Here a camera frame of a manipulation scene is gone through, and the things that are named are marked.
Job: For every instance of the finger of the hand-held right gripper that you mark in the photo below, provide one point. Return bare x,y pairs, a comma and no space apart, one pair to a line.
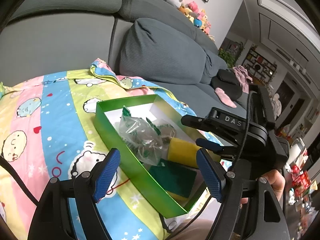
197,122
207,143

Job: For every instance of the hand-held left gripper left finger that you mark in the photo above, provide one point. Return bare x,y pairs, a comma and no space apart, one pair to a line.
106,175

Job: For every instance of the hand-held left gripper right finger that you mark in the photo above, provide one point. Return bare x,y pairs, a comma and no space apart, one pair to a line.
210,177

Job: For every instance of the yellow sponge with green scourer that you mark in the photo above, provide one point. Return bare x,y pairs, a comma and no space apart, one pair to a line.
172,177
182,152

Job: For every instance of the green cardboard box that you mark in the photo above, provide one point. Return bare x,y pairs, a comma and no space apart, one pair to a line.
140,170

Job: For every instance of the person's right hand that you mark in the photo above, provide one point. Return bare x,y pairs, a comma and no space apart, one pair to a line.
276,181

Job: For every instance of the white figure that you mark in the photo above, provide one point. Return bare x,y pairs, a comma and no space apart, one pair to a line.
276,102

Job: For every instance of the dark cloth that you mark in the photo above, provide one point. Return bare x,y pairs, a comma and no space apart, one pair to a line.
225,80

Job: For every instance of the pile of red white toys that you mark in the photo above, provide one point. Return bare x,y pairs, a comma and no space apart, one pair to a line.
300,180

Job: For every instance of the pink cloth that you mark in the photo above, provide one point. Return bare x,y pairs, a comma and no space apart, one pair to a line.
241,76

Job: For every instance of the cartoon printed blanket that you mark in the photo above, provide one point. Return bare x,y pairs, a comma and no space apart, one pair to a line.
62,120

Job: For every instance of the green potted plant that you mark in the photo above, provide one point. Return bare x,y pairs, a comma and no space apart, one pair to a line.
226,56

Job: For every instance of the grey throw cushion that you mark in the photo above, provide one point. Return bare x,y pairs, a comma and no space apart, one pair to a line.
162,50

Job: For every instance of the pile of plush toys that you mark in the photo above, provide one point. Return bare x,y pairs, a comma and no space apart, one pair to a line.
195,12

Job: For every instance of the grey sofa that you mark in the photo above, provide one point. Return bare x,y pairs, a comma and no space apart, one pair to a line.
62,42

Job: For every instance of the dark wall shelf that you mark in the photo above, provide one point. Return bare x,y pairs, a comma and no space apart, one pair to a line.
260,66

